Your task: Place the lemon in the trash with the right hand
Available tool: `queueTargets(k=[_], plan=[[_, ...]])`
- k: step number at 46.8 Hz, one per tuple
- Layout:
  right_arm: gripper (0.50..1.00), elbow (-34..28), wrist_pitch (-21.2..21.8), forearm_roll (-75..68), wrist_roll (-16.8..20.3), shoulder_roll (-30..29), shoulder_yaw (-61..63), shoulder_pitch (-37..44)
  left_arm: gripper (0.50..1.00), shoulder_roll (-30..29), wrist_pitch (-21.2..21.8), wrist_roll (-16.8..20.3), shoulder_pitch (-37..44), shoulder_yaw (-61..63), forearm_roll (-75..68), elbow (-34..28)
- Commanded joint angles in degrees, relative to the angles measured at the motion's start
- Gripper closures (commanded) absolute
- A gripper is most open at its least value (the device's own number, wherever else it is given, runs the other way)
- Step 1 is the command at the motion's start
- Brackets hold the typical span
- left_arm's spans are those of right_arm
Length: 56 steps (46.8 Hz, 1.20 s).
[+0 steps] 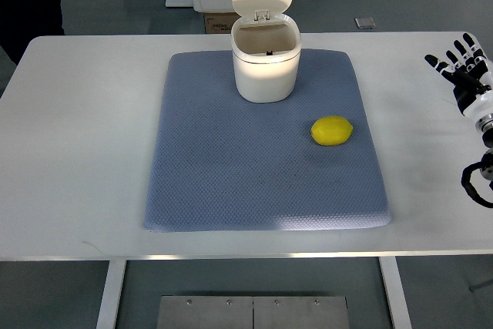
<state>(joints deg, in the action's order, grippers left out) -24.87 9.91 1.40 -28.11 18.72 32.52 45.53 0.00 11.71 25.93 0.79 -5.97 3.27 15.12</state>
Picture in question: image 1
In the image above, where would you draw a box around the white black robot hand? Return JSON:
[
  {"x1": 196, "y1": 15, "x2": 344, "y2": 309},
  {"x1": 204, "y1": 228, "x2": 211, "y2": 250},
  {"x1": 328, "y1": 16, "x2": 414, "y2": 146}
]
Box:
[{"x1": 424, "y1": 32, "x2": 492, "y2": 119}]

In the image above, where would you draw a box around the yellow lemon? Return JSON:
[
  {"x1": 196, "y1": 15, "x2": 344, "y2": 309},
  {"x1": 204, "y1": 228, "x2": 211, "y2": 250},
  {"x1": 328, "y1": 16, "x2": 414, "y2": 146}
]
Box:
[{"x1": 310, "y1": 116, "x2": 354, "y2": 146}]

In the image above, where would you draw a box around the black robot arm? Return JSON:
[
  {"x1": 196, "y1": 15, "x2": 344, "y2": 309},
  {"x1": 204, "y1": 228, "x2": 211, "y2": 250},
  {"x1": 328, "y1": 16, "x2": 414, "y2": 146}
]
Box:
[{"x1": 473, "y1": 112, "x2": 492, "y2": 182}]

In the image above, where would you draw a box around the white trash bin open lid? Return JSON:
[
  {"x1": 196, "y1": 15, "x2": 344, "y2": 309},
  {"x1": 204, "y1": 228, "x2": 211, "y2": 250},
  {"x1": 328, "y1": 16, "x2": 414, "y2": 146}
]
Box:
[{"x1": 231, "y1": 0, "x2": 301, "y2": 103}]

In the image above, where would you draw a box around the small grey floor plate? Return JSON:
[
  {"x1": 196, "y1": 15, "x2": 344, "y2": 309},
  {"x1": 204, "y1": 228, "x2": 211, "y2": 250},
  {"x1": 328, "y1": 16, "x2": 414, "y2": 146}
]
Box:
[{"x1": 354, "y1": 17, "x2": 376, "y2": 30}]

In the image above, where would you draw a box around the right white table leg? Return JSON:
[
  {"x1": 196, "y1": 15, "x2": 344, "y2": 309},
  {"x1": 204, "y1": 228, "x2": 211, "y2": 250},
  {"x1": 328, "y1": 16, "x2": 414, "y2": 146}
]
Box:
[{"x1": 378, "y1": 257, "x2": 412, "y2": 329}]

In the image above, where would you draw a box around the white table leg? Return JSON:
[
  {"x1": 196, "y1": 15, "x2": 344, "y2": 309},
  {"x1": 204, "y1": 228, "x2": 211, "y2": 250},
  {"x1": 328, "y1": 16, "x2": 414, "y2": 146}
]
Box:
[
  {"x1": 378, "y1": 257, "x2": 412, "y2": 329},
  {"x1": 96, "y1": 260, "x2": 126, "y2": 329}
]

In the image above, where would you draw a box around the cardboard box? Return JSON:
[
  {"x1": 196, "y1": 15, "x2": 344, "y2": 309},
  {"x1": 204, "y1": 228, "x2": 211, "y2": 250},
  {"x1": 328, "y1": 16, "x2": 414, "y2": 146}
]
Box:
[{"x1": 203, "y1": 12, "x2": 240, "y2": 34}]

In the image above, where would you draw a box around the blue textured mat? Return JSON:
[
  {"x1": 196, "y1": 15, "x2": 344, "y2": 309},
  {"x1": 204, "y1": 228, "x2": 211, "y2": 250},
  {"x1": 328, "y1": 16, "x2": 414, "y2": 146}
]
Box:
[{"x1": 143, "y1": 49, "x2": 391, "y2": 232}]

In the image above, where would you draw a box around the left white table leg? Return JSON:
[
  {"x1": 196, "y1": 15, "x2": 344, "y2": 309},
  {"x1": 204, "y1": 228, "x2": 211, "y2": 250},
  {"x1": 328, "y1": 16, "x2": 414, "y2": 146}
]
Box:
[{"x1": 96, "y1": 260, "x2": 126, "y2": 329}]

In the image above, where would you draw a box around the metal base plate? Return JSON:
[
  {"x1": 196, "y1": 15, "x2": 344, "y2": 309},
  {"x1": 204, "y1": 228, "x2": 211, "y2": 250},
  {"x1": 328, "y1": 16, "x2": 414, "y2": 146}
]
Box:
[{"x1": 156, "y1": 296, "x2": 350, "y2": 328}]

